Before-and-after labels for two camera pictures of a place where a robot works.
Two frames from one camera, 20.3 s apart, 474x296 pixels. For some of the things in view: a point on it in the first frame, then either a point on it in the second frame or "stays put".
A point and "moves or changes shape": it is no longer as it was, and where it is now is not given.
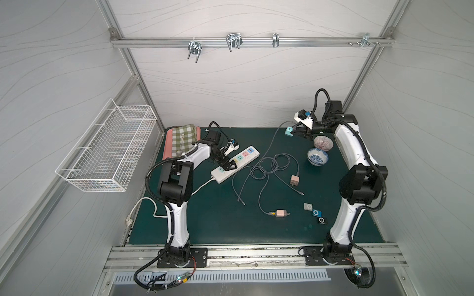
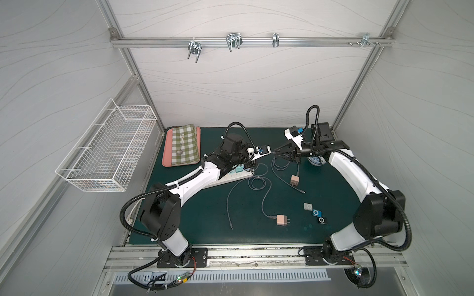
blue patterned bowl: (317, 156) stays put
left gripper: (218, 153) to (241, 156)
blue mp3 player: (317, 213) stays put
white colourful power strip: (220, 175) moves or changes shape
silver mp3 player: (308, 206) stays put
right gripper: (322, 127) to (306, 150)
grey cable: (259, 162) to (228, 198)
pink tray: (167, 152) stays put
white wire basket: (104, 158) stays put
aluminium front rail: (253, 257) stays put
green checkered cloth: (182, 139) stays put
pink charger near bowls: (294, 180) stays put
